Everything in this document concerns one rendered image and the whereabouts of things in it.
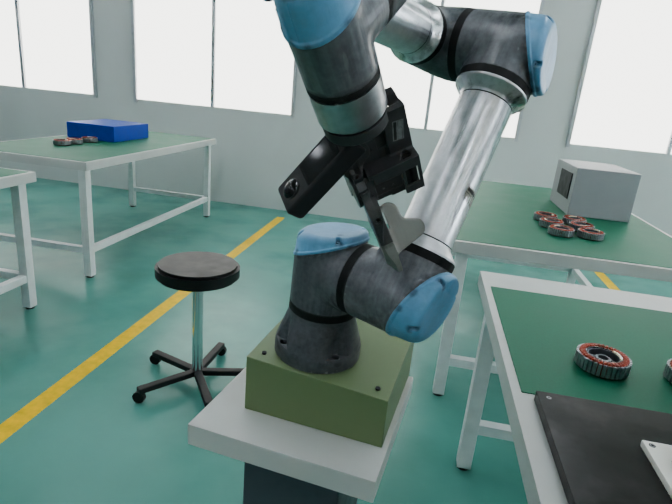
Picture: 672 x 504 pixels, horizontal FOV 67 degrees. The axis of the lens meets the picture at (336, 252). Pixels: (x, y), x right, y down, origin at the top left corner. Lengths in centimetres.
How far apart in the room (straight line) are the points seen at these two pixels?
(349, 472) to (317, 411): 11
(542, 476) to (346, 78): 68
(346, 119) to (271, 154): 499
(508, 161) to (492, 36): 445
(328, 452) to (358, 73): 59
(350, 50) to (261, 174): 511
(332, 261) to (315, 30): 41
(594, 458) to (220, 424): 60
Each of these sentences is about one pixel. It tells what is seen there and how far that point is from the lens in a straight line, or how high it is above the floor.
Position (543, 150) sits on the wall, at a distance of 533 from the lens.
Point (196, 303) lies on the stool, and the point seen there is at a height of 39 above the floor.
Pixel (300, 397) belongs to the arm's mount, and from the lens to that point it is 88.
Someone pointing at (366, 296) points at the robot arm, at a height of 101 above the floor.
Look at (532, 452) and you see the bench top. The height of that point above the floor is 75.
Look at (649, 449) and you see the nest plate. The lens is 102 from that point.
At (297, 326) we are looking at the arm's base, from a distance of 85.
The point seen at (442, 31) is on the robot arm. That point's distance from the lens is 88.
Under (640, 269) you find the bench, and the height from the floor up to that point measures 73.
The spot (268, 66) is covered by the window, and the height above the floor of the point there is 144.
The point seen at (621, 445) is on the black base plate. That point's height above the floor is 77.
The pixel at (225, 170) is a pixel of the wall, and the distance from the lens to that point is 570.
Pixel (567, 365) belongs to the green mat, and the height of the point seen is 75.
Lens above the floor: 129
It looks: 18 degrees down
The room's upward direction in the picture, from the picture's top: 5 degrees clockwise
